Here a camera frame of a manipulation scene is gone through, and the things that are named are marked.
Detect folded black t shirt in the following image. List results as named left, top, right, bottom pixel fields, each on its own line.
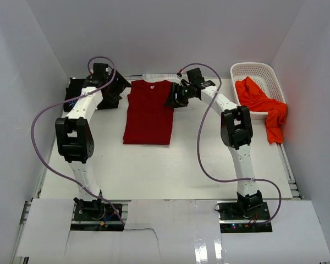
left=63, top=78, right=85, bottom=112

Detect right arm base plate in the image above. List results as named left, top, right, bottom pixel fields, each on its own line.
left=214, top=202, right=273, bottom=234

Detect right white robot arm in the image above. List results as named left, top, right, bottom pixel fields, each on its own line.
left=164, top=68, right=263, bottom=219

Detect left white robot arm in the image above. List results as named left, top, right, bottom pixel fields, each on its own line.
left=55, top=63, right=131, bottom=220

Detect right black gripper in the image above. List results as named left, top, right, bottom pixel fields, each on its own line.
left=164, top=82, right=194, bottom=109

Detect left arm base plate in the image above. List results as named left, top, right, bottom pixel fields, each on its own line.
left=70, top=197, right=124, bottom=232

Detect white papers at back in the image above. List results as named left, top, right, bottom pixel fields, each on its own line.
left=142, top=74, right=187, bottom=81

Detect white plastic basket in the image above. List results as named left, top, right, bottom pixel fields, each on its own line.
left=230, top=62, right=286, bottom=105

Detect red t shirt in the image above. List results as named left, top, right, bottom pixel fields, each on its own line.
left=123, top=80, right=174, bottom=146

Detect orange t shirt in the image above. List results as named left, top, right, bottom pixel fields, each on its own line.
left=235, top=77, right=288, bottom=144

